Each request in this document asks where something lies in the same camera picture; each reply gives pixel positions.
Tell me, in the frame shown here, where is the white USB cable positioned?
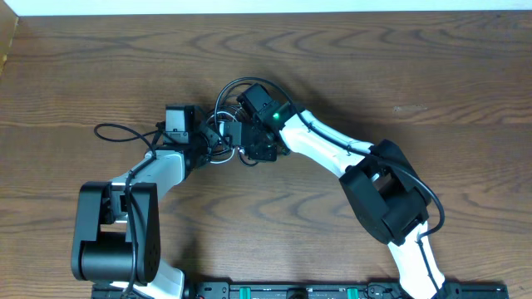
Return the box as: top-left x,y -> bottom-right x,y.
205,108 -> 242,164

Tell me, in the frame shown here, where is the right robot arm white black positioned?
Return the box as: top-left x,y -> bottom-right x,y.
237,84 -> 446,298

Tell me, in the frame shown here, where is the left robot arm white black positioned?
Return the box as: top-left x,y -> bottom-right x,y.
71,105 -> 216,298

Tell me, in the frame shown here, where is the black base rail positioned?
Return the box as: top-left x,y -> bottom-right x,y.
178,282 -> 509,299

